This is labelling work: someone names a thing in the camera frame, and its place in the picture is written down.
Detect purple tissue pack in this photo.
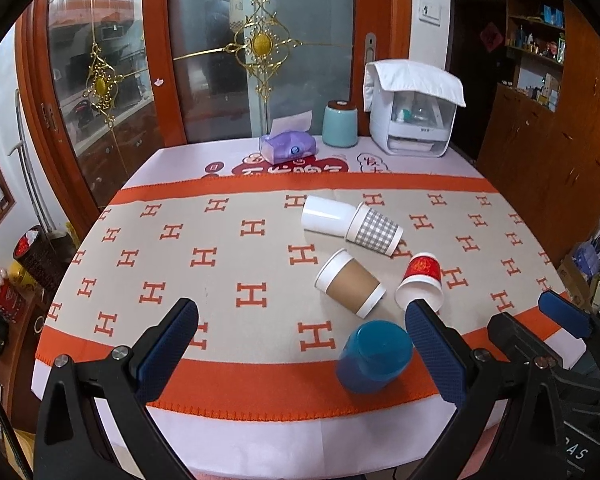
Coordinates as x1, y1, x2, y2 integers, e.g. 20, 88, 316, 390
258, 110, 319, 165

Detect red tin box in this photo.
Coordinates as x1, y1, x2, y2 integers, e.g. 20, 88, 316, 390
0, 265, 29, 323

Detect small blue box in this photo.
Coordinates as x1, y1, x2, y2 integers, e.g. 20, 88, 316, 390
542, 4, 566, 29

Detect white folded cloth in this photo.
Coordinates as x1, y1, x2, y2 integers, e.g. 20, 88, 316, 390
363, 59, 466, 113

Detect white wall switch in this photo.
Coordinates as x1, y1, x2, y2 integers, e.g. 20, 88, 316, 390
417, 2, 442, 26

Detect dark woven basket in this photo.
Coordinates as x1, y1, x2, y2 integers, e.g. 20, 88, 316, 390
12, 225, 65, 292

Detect wooden glass door with handle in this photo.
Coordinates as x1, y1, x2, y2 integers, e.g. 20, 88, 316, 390
141, 0, 414, 150

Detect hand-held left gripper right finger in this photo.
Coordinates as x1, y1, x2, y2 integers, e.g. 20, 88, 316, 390
404, 298, 567, 480

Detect red paper cup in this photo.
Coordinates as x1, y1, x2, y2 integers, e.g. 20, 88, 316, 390
394, 253, 446, 312

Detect plain white cup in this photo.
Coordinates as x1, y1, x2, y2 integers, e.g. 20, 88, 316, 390
301, 195, 357, 236

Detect brown wooden shelf cabinet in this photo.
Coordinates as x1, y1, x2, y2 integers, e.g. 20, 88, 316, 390
476, 0, 600, 267

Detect pale pink printed tablecloth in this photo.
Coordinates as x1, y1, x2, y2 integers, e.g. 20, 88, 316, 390
30, 134, 588, 480

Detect white countertop appliance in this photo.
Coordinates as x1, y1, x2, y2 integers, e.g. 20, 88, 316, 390
369, 87, 454, 159

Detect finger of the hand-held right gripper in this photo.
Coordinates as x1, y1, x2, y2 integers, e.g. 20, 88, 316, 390
487, 311, 564, 367
538, 289, 600, 356

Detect cardboard box with packets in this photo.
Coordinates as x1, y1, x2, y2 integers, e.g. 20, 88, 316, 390
557, 230, 600, 313

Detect metal mop pole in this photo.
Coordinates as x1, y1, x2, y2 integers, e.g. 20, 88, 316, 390
14, 89, 57, 241

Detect blue plastic cup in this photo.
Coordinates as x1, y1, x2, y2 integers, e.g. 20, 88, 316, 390
335, 319, 415, 394

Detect red paper wall decoration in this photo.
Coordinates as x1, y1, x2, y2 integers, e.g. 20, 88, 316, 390
480, 22, 504, 54

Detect orange patterned beige blanket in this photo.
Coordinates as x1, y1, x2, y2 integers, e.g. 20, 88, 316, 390
32, 172, 588, 409

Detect teal canister with brown lid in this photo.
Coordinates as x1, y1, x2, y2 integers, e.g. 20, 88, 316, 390
322, 100, 359, 148

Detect small gold door ornament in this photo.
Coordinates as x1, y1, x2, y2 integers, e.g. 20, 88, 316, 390
82, 42, 127, 127

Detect large gold door ornament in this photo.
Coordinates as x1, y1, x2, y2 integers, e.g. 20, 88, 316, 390
226, 0, 301, 97

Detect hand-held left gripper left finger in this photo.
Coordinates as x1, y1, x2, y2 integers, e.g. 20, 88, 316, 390
34, 297, 200, 480

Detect grey checked paper cup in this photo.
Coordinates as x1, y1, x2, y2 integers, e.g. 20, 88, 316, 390
345, 202, 405, 258

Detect brown sleeved paper cup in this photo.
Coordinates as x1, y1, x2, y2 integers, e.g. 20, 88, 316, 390
314, 248, 386, 320

